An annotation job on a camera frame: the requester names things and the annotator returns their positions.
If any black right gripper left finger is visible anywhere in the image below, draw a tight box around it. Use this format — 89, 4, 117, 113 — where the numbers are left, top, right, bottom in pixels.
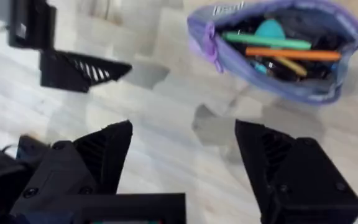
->
10, 119, 134, 216

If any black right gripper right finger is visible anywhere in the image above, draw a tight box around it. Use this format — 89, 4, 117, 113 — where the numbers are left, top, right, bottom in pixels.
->
234, 119, 358, 224

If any purple soft zip bag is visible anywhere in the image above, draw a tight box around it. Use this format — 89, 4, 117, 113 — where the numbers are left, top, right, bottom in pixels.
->
186, 0, 358, 106

